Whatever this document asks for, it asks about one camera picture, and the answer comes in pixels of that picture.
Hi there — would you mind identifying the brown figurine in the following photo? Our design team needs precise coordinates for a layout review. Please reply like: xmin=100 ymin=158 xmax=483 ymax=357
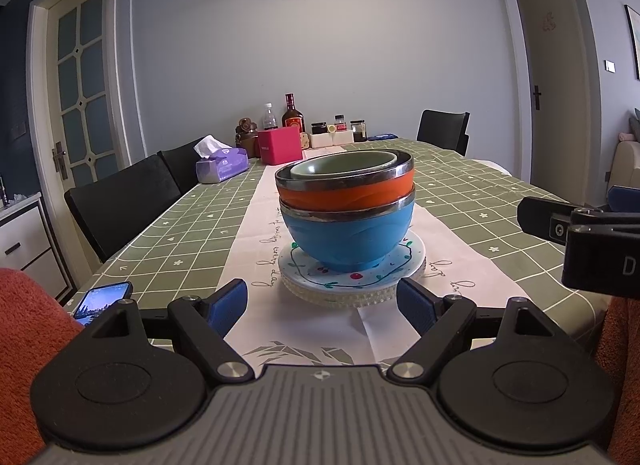
xmin=235 ymin=117 xmax=259 ymax=158

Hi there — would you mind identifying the beaded glass flower plate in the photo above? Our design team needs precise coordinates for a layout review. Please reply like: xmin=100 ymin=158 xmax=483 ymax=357
xmin=295 ymin=286 xmax=411 ymax=313

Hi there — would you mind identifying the purple tissue pack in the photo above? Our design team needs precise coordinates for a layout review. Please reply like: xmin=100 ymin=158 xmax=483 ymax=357
xmin=193 ymin=135 xmax=250 ymax=184

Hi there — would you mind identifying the pink box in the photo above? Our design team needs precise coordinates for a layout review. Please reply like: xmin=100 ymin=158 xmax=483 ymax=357
xmin=257 ymin=126 xmax=303 ymax=166

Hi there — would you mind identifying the green ceramic bowl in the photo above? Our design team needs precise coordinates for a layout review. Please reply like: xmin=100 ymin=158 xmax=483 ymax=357
xmin=290 ymin=150 xmax=399 ymax=180

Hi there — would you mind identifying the blue steel bowl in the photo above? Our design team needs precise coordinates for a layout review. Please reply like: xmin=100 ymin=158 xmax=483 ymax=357
xmin=278 ymin=187 xmax=416 ymax=273

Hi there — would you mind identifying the black chair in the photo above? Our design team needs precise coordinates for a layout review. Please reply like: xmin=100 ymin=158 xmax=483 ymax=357
xmin=158 ymin=137 xmax=221 ymax=196
xmin=416 ymin=109 xmax=471 ymax=156
xmin=64 ymin=154 xmax=182 ymax=263

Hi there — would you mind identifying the orange steel bowl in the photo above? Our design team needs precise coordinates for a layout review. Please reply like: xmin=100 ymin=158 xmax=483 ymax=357
xmin=275 ymin=151 xmax=417 ymax=213

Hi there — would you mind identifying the white painted plate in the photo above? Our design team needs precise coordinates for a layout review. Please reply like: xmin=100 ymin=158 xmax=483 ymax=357
xmin=278 ymin=230 xmax=426 ymax=292

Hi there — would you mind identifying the brown liquor bottle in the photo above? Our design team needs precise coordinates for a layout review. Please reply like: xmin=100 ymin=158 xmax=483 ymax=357
xmin=281 ymin=93 xmax=306 ymax=133

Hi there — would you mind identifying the beige sofa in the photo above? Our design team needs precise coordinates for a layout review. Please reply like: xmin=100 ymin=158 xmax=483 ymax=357
xmin=605 ymin=107 xmax=640 ymax=196

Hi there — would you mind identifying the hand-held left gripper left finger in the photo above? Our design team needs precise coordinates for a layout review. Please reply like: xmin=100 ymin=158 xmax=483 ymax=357
xmin=82 ymin=279 xmax=256 ymax=382

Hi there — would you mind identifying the white glass panel door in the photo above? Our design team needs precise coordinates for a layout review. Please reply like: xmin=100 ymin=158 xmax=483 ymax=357
xmin=27 ymin=0 xmax=133 ymax=190

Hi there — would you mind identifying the framed wall picture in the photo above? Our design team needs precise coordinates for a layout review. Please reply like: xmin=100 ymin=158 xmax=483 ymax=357
xmin=624 ymin=5 xmax=640 ymax=80

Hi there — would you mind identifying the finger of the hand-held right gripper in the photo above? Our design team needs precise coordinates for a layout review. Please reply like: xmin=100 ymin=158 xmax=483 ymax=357
xmin=606 ymin=185 xmax=640 ymax=216
xmin=517 ymin=196 xmax=583 ymax=247

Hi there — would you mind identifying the beige wooden door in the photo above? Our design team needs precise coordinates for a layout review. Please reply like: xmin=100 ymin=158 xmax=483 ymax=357
xmin=515 ymin=0 xmax=608 ymax=196

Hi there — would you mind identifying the red fleece clothing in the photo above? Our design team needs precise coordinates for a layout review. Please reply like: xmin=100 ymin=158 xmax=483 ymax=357
xmin=0 ymin=267 xmax=640 ymax=465

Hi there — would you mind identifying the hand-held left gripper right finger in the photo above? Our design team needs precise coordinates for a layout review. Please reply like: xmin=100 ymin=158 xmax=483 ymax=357
xmin=386 ymin=277 xmax=581 ymax=382

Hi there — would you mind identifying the white deer table runner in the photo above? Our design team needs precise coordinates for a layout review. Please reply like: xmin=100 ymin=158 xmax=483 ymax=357
xmin=215 ymin=144 xmax=533 ymax=376

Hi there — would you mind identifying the smooth glass flower plate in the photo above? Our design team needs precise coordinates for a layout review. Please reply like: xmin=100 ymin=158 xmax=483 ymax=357
xmin=281 ymin=265 xmax=427 ymax=302

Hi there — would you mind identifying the black smartphone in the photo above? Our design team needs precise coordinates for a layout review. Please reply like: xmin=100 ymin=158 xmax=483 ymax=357
xmin=72 ymin=281 xmax=133 ymax=321

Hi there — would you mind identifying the white cabinet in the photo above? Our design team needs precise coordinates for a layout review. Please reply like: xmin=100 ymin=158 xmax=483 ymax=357
xmin=0 ymin=192 xmax=76 ymax=306

